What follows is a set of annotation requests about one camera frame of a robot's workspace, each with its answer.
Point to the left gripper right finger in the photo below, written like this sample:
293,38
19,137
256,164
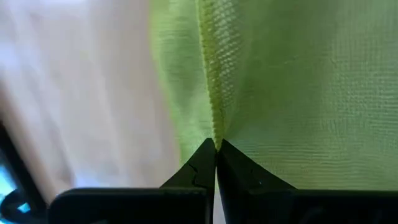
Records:
295,207

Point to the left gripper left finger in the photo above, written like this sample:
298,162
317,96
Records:
174,205

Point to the black aluminium table frame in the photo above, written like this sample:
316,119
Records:
18,174

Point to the pale lime microfiber towel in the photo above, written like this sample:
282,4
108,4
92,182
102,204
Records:
295,93

